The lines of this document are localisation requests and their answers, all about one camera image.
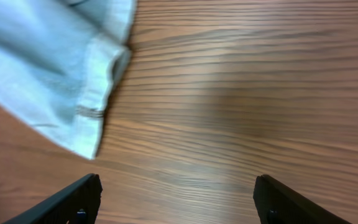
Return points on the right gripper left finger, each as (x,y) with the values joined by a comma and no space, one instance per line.
(76,203)

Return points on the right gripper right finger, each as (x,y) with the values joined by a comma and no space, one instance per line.
(276,203)

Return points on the light blue denim shorts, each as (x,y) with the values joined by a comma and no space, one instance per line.
(59,62)

